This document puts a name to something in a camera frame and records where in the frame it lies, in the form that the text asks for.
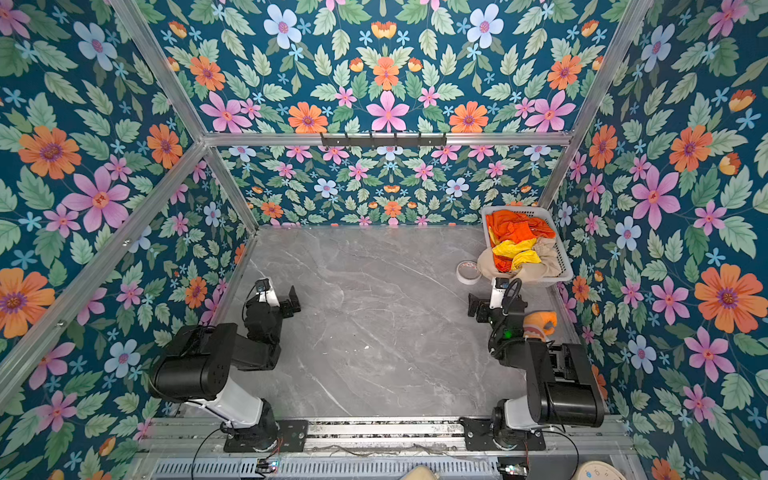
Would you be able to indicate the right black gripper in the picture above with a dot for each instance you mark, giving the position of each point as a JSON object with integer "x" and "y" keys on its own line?
{"x": 480, "y": 306}

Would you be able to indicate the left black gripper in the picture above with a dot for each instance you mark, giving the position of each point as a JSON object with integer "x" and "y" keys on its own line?
{"x": 287, "y": 301}

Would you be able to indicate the orange shorts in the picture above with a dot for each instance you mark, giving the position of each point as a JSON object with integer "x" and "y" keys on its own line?
{"x": 515, "y": 226}

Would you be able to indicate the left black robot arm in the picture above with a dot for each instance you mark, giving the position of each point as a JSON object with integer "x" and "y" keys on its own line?
{"x": 195, "y": 369}

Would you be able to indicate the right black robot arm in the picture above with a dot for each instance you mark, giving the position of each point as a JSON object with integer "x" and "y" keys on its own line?
{"x": 560, "y": 388}

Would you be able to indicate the yellow shorts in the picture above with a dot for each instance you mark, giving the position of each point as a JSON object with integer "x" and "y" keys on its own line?
{"x": 510, "y": 256}

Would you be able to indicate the beige shorts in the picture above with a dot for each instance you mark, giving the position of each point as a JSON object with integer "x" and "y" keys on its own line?
{"x": 539, "y": 264}

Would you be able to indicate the white tape roll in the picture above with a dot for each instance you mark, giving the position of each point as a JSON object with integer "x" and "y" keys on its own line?
{"x": 467, "y": 272}

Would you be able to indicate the orange plush toy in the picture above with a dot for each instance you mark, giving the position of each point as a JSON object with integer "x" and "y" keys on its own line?
{"x": 540, "y": 325}

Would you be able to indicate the white plastic laundry basket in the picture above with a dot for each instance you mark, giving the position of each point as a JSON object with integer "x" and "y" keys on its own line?
{"x": 533, "y": 212}

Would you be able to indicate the beige rounded object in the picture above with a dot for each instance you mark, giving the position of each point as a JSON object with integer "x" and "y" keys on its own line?
{"x": 420, "y": 472}

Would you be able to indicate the white round device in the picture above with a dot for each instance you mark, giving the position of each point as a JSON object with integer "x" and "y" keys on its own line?
{"x": 597, "y": 470}

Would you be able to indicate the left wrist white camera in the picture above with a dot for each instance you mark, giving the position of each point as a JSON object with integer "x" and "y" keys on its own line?
{"x": 265, "y": 292}

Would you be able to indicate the wrist white camera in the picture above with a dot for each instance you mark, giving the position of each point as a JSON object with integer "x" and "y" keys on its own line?
{"x": 265, "y": 292}
{"x": 499, "y": 287}

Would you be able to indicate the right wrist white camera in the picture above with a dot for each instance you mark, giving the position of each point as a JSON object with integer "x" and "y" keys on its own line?
{"x": 499, "y": 287}

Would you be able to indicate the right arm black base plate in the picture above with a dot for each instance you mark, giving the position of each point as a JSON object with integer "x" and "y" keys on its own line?
{"x": 485, "y": 434}

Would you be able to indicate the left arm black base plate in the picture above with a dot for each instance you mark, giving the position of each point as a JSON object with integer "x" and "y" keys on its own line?
{"x": 272, "y": 436}

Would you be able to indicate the black wall hook rail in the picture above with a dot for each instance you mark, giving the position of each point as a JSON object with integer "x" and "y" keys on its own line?
{"x": 370, "y": 140}

